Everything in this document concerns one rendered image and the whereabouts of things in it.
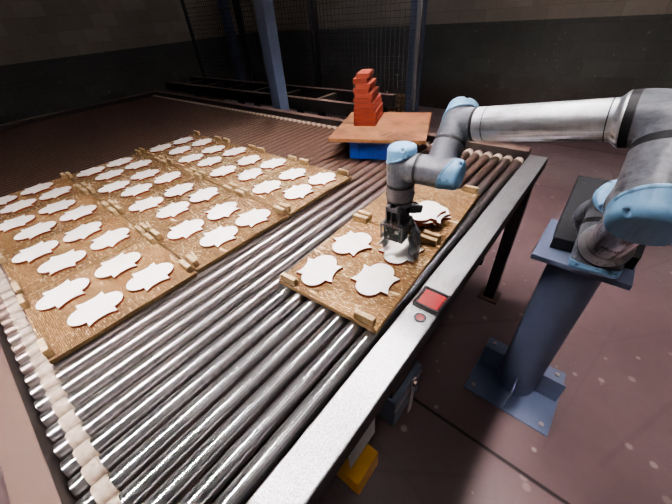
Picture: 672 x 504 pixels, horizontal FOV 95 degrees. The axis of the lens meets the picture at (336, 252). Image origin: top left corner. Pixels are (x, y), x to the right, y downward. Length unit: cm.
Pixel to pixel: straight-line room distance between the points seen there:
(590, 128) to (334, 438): 75
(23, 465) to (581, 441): 189
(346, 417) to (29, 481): 58
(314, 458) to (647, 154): 76
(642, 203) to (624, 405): 157
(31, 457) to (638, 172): 117
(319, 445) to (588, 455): 142
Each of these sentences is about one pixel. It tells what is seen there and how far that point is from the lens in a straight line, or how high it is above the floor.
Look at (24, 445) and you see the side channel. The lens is 94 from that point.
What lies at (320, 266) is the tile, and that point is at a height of 95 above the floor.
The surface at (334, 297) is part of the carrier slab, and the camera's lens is 89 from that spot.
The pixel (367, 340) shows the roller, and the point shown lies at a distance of 81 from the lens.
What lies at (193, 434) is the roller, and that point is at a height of 92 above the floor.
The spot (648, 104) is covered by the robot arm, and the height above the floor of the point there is 142.
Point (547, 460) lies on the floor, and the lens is 183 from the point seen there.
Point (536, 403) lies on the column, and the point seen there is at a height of 1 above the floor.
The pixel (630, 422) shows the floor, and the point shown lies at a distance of 210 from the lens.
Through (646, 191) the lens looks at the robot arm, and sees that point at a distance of 66.
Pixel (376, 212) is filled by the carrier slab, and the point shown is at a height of 94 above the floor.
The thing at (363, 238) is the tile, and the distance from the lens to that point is 107.
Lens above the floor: 158
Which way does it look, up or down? 38 degrees down
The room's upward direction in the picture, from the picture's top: 5 degrees counter-clockwise
